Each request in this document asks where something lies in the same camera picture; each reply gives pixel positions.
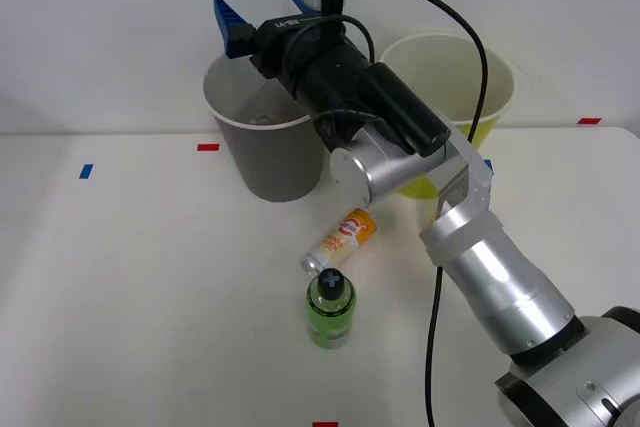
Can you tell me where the white and orange drink can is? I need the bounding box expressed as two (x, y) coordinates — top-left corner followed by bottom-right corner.
(299, 207), (379, 278)

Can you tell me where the green plastic bottle black cap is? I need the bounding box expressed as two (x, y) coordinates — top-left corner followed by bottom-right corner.
(304, 268), (357, 350)

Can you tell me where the yellow-green plastic waste bin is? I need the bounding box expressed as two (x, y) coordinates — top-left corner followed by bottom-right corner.
(379, 31), (515, 199)

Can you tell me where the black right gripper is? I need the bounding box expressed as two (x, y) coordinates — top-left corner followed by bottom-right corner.
(213, 0), (326, 81)

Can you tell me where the grey plastic waste bin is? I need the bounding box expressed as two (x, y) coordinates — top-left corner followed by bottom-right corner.
(202, 54), (334, 203)

